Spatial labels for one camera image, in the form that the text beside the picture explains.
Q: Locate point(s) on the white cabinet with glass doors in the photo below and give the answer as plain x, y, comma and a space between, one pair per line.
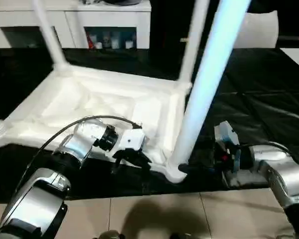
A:
27, 20

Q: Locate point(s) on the white plastic table top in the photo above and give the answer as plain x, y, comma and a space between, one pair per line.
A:
77, 99

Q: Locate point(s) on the black work mat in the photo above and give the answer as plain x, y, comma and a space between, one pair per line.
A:
264, 99

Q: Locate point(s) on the dark robot foot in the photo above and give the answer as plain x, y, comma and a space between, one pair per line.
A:
179, 236
109, 235

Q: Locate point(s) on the dark left robot foot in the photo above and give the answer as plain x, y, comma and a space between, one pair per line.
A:
109, 235

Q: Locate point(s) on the dark right robot foot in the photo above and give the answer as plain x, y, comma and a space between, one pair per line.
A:
179, 236

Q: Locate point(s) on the black bar with red mark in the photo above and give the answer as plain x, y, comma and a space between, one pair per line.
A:
294, 38

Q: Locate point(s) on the white flat panel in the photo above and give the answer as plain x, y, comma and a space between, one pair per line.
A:
296, 57

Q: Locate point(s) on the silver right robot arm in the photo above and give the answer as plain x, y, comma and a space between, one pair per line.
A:
284, 171

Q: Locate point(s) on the small yellow label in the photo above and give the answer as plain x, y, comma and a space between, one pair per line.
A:
184, 39

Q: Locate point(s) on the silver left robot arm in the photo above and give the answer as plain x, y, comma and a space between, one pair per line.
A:
77, 144

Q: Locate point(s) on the grey helmet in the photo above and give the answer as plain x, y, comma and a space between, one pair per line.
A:
122, 1

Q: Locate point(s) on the black cabinet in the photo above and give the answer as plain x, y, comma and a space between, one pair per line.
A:
169, 25

